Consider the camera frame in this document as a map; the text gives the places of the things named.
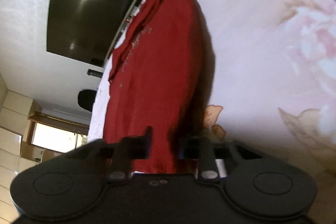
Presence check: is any red small garment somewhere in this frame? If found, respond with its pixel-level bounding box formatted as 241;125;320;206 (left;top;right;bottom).
103;0;211;173

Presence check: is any white floral bed sheet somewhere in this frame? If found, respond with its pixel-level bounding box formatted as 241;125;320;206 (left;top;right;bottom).
87;0;336;224

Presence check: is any window with wooden frame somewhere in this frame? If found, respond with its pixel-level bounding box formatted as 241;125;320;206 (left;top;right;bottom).
27;113;88;153

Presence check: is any black speaker on wall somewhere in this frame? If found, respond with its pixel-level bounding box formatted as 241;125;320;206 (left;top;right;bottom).
87;69;103;79

